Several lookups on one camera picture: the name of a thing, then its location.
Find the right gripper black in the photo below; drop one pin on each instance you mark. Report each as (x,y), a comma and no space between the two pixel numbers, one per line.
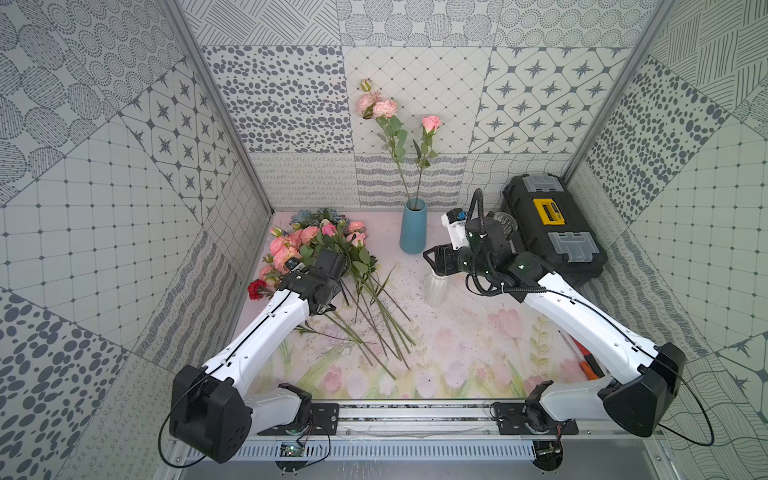
(444,260)

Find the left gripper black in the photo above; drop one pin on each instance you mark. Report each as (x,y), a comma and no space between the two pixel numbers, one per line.
(330,264)

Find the pink rose single stem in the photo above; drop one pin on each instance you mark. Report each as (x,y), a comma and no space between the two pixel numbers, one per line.
(425,152)

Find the pink carnation spray stem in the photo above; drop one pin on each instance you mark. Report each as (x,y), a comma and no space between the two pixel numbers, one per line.
(371,105)

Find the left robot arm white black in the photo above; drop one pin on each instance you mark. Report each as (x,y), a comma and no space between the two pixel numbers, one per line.
(212,410)

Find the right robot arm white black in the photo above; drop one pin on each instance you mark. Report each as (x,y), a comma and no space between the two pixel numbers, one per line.
(642,378)

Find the small white ribbed vase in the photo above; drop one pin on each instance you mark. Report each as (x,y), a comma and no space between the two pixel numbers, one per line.
(435,289)

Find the tall blue ceramic vase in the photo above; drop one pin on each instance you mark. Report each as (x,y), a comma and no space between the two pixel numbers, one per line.
(413,227)

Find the clear glass vase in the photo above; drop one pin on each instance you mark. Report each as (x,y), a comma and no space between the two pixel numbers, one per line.
(508,222)

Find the pink flower bunch on table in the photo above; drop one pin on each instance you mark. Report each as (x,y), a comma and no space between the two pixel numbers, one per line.
(376,315)

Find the red carnation stem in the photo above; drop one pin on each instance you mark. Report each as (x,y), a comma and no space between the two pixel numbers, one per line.
(259,289)

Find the blue grey rose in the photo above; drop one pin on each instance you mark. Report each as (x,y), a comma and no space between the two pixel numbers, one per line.
(307,218)

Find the black toolbox yellow label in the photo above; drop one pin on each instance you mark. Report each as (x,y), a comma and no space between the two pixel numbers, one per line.
(552,226)

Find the red orange pliers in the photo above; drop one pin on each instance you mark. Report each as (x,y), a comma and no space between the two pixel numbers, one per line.
(587,361)

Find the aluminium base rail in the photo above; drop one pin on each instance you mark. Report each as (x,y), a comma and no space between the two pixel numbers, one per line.
(447,419)

